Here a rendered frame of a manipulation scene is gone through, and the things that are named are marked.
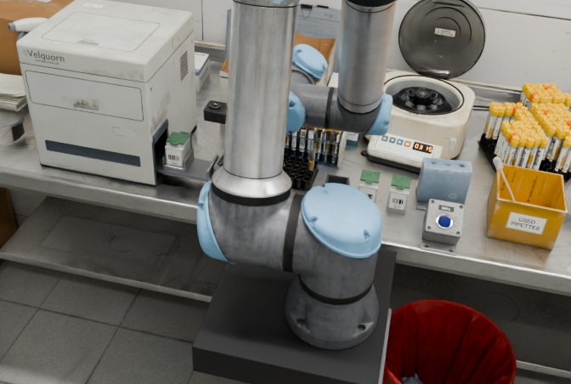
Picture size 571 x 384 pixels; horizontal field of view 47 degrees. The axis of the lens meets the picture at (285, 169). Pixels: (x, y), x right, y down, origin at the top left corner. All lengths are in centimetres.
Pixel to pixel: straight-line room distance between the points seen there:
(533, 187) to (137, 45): 88
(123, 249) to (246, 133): 138
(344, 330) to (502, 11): 106
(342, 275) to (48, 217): 160
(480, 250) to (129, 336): 133
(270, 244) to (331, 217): 9
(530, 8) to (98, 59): 107
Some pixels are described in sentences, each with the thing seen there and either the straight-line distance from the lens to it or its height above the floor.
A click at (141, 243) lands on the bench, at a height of 27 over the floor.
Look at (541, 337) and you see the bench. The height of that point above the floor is 27.
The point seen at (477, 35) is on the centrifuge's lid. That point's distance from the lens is 175.
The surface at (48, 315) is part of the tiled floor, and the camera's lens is 243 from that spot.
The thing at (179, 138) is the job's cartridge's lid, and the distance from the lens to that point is 140.
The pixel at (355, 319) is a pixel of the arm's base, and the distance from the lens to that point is 101.
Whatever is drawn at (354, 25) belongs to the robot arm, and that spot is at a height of 139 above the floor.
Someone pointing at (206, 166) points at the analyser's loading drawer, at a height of 92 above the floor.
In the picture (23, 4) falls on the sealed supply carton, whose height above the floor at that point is 106.
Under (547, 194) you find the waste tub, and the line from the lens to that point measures 150.
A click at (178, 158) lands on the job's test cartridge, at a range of 140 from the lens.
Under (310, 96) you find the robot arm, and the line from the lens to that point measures 112.
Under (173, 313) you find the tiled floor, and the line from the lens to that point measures 236.
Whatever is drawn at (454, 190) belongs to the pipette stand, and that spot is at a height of 92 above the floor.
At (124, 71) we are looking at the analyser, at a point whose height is 115.
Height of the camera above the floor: 173
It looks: 35 degrees down
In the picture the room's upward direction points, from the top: 4 degrees clockwise
